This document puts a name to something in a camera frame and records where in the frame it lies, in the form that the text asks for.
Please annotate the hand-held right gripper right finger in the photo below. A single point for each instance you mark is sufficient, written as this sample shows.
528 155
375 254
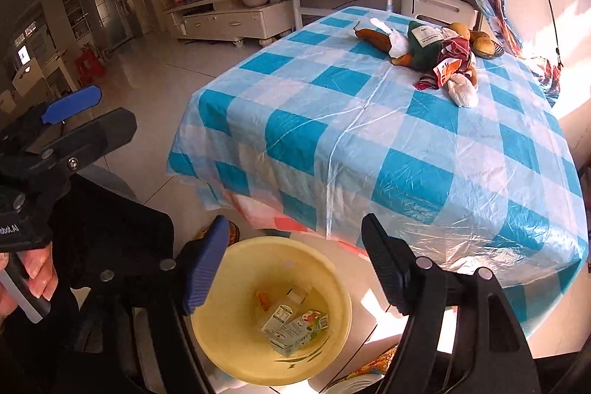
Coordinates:
385 264

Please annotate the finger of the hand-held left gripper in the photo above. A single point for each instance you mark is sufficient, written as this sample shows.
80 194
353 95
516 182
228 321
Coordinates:
69 104
92 135

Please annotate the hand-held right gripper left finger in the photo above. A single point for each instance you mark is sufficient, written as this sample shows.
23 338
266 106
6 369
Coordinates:
205 269

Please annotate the yellow plastic basin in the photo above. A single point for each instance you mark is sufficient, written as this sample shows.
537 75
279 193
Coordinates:
231 329

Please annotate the small orange peel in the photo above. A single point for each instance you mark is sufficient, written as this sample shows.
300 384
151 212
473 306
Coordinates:
401 60

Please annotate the red snack wrapper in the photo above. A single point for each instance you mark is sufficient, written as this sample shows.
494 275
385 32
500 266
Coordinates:
455 57

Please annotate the small white tissue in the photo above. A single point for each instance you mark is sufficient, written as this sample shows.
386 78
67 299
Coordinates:
399 44

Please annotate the green snack packet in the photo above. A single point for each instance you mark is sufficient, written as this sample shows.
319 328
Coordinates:
427 45

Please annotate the long orange peel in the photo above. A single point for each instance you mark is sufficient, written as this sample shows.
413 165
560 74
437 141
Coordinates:
369 36

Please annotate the person's left hand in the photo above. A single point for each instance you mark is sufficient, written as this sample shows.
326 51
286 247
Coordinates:
39 269

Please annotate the red plastic stool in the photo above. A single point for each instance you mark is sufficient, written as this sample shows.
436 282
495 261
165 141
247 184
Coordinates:
87 64

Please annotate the grey stool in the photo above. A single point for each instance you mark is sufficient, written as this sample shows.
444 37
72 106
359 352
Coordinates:
108 181

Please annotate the tiny orange peel piece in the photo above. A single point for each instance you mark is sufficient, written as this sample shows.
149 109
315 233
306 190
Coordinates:
263 300

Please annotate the colourful patterned cloth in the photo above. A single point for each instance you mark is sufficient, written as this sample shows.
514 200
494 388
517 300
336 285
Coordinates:
369 364

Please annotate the green drink carton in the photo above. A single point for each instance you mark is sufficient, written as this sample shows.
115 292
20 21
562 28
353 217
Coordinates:
300 331

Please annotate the blue checked plastic tablecloth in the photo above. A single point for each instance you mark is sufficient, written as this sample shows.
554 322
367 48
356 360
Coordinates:
351 135

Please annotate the white tv cabinet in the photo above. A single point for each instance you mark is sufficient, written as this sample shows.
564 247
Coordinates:
221 20

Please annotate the yellow fruit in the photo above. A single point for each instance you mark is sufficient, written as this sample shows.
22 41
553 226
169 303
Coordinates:
459 30
482 47
480 37

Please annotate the dark fruit bowl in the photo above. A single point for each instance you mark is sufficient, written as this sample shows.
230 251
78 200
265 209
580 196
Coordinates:
494 51

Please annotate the white air purifier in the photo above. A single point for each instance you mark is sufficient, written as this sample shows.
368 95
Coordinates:
438 4

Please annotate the colourful hanging cloth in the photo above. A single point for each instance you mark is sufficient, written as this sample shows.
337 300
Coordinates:
503 20

